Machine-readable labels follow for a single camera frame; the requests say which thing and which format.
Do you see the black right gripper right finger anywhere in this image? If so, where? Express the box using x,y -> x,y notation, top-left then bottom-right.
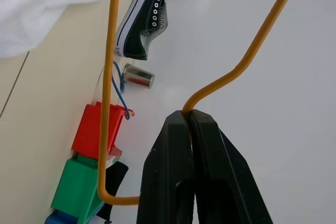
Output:
188,109 -> 274,224

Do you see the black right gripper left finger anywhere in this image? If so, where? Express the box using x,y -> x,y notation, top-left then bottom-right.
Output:
136,110 -> 195,224

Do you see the orange wire hanger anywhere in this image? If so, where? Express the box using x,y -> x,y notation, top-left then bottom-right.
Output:
97,0 -> 305,207

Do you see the red plastic block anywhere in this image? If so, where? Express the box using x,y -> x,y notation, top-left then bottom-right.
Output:
71,101 -> 135,161

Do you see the green plastic block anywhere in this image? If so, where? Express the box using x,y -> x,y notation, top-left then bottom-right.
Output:
50,155 -> 122,222

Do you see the silver metal cylinder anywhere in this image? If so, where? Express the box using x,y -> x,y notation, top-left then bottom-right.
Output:
121,63 -> 155,89

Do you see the blue plastic block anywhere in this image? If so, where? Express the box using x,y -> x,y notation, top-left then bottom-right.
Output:
44,202 -> 106,224

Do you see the black canvas sneaker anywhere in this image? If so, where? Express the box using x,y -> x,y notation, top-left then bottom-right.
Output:
114,0 -> 171,61

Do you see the white cloth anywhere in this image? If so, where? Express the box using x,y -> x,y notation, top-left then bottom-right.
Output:
0,0 -> 132,60

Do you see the black strap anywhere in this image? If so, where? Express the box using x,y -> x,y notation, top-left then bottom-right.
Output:
97,162 -> 129,224

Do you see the blue wire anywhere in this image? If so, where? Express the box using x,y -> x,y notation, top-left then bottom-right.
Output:
111,61 -> 131,120

